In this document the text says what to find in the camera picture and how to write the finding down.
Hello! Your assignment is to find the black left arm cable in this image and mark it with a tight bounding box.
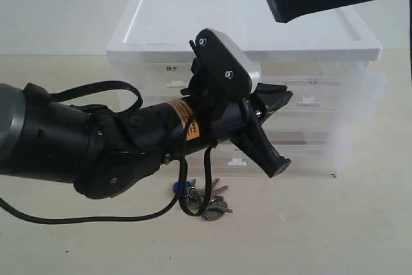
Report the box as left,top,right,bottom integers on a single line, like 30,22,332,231
0,80,226,224

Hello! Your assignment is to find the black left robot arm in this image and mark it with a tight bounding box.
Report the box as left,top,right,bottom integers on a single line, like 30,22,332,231
1,81,292,200

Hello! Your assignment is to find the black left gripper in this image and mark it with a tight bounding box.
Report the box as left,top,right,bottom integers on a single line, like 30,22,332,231
180,57,294,178

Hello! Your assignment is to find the wide clear drawer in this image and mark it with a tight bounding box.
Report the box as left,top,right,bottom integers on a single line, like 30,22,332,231
263,110,340,146
186,139,339,179

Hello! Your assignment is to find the white translucent drawer cabinet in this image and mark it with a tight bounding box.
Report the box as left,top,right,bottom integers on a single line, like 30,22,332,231
106,0,384,177

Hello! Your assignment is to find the bunch of keys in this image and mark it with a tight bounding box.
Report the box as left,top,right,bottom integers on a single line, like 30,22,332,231
172,176,233,222

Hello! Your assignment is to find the middle wide clear drawer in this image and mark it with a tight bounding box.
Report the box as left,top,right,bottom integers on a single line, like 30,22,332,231
263,110,340,146

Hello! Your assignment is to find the bottom wide clear drawer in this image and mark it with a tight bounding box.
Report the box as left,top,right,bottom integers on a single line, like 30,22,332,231
186,139,339,179

